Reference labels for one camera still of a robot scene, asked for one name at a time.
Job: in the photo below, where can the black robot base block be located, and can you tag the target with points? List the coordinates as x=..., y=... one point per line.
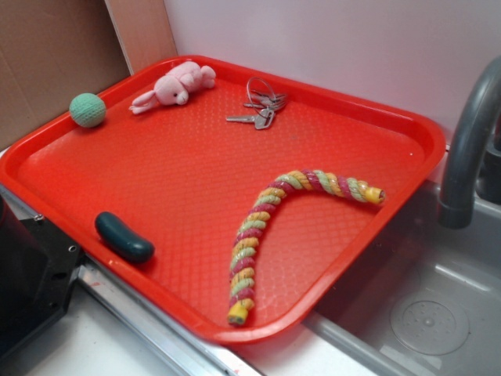
x=38, y=268

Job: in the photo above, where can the silver key bunch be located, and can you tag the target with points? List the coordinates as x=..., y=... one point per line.
x=264, y=101

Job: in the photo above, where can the pink plush bunny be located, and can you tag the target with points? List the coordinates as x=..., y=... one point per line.
x=175, y=86

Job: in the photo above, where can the dark green toy cucumber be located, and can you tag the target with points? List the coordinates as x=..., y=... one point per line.
x=124, y=241

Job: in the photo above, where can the green textured ball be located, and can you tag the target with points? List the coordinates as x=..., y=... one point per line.
x=87, y=110

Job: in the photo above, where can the grey plastic sink basin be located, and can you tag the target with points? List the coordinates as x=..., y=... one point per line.
x=421, y=299

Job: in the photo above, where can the grey toy faucet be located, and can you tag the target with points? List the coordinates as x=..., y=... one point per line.
x=473, y=163

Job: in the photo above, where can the brown cardboard panel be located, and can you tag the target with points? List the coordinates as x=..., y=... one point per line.
x=53, y=50

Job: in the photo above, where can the multicolour twisted rope toy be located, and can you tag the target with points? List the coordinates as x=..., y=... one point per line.
x=244, y=249

